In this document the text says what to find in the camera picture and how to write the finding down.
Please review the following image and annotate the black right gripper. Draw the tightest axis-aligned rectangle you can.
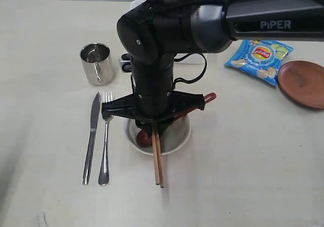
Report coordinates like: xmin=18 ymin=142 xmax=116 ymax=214
xmin=101 ymin=55 xmax=206 ymax=136

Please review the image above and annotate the brown wooden chopstick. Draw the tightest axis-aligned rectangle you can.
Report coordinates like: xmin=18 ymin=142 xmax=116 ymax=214
xmin=156 ymin=132 xmax=165 ymax=188
xmin=151 ymin=124 xmax=160 ymax=185

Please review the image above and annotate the brown wooden spoon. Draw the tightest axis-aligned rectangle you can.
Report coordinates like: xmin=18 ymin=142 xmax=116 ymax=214
xmin=136 ymin=93 xmax=217 ymax=148

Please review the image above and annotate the white speckled ceramic bowl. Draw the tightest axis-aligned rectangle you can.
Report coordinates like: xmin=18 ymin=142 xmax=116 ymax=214
xmin=124 ymin=115 xmax=191 ymax=156

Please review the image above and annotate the silver metal fork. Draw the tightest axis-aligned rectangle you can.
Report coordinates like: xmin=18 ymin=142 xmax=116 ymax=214
xmin=98 ymin=92 xmax=115 ymax=186

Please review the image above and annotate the silver metal table knife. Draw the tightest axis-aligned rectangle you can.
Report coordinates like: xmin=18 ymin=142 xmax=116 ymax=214
xmin=82 ymin=92 xmax=101 ymax=186

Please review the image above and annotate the white plastic lattice basket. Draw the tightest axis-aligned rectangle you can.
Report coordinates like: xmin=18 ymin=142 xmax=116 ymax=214
xmin=129 ymin=0 xmax=205 ymax=65

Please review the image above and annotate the silver foil packet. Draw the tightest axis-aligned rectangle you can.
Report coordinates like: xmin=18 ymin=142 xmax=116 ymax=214
xmin=79 ymin=42 xmax=115 ymax=85

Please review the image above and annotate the blue potato chips bag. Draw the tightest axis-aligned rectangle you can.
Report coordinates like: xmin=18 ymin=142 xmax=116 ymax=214
xmin=225 ymin=39 xmax=294 ymax=86

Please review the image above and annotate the dark brown round plate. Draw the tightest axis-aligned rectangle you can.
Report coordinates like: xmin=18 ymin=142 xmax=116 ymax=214
xmin=277 ymin=61 xmax=323 ymax=110

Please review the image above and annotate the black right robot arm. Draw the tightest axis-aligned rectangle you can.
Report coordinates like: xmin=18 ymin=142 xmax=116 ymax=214
xmin=101 ymin=0 xmax=323 ymax=134

